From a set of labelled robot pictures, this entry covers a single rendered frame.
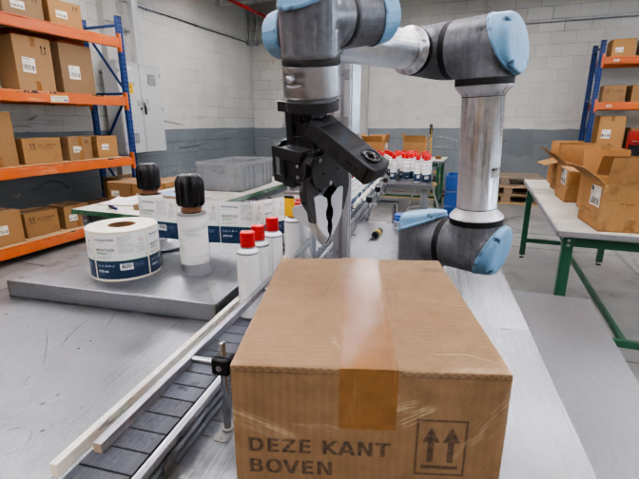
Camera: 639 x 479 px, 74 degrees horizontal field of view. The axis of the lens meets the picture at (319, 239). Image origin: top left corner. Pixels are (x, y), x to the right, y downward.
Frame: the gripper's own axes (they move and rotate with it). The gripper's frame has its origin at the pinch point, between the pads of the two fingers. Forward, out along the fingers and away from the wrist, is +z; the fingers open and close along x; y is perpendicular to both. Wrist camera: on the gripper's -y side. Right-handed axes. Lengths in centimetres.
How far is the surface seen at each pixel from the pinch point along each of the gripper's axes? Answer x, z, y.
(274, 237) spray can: -19.5, 18.8, 36.0
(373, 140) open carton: -494, 134, 348
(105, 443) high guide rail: 35.8, 13.9, 3.5
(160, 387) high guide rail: 26.4, 15.8, 8.5
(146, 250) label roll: -2, 28, 74
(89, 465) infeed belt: 37.3, 22.4, 10.0
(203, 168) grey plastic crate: -128, 68, 244
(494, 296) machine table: -66, 43, -5
